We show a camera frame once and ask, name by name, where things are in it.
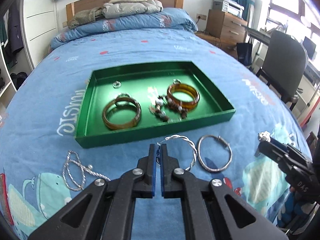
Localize desk by window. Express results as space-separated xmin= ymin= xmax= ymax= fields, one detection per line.
xmin=245 ymin=27 xmax=319 ymax=90

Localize silver chain necklace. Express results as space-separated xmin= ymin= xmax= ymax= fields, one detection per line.
xmin=62 ymin=150 xmax=111 ymax=192

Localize grey puffer jacket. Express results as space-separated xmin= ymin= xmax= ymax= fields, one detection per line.
xmin=102 ymin=0 xmax=163 ymax=19

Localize low wooden nightstand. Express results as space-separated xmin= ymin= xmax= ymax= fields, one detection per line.
xmin=195 ymin=32 xmax=240 ymax=59

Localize blue dinosaur bed sheet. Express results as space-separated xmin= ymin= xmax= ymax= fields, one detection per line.
xmin=1 ymin=29 xmax=310 ymax=239

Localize white printer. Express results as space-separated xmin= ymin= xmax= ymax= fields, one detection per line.
xmin=212 ymin=0 xmax=244 ymax=18

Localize grey office chair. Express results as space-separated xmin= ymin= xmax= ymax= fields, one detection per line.
xmin=256 ymin=30 xmax=309 ymax=110

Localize beaded tassel bracelet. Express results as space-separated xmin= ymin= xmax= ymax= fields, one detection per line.
xmin=149 ymin=94 xmax=189 ymax=123

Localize wall power socket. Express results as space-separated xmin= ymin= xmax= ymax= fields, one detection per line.
xmin=196 ymin=14 xmax=207 ymax=21

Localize amber translucent bangle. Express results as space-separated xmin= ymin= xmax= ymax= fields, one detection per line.
xmin=167 ymin=83 xmax=200 ymax=111

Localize plain silver bangle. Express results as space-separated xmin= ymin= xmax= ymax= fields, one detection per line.
xmin=197 ymin=134 xmax=233 ymax=173

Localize green metal tray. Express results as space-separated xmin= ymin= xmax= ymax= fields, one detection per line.
xmin=74 ymin=61 xmax=235 ymax=148

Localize white wardrobe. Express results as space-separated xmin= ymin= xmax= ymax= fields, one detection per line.
xmin=1 ymin=0 xmax=57 ymax=99

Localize navy tote bag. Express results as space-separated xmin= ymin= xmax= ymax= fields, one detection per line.
xmin=236 ymin=42 xmax=253 ymax=67

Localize silver twisted wire bangle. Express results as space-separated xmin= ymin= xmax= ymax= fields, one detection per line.
xmin=156 ymin=134 xmax=197 ymax=171

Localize olive green jacket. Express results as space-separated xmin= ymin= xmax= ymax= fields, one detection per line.
xmin=68 ymin=7 xmax=103 ymax=29

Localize dark hanging clothes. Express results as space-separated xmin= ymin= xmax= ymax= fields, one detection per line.
xmin=1 ymin=2 xmax=24 ymax=69

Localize wooden drawer cabinet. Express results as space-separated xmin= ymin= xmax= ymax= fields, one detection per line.
xmin=206 ymin=9 xmax=247 ymax=44

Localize brown thin bangle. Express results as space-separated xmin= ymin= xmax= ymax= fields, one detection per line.
xmin=102 ymin=95 xmax=142 ymax=131

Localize blue folded duvet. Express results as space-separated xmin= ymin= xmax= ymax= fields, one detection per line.
xmin=50 ymin=8 xmax=198 ymax=50

